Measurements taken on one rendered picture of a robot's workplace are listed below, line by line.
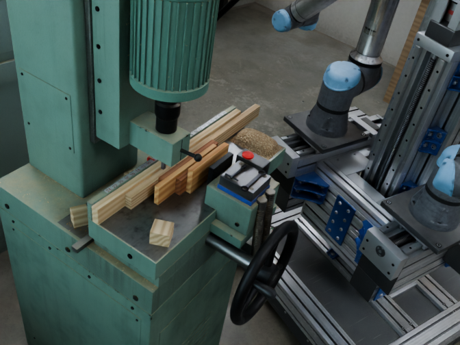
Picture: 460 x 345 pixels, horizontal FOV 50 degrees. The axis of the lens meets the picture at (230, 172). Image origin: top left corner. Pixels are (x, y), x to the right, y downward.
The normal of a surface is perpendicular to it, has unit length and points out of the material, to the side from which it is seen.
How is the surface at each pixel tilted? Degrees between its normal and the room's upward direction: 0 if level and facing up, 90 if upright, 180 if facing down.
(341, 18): 90
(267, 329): 0
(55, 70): 90
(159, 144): 90
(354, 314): 0
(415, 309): 0
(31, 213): 90
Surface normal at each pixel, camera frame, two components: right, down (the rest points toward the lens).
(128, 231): 0.14, -0.77
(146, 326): -0.55, 0.46
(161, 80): -0.14, 0.61
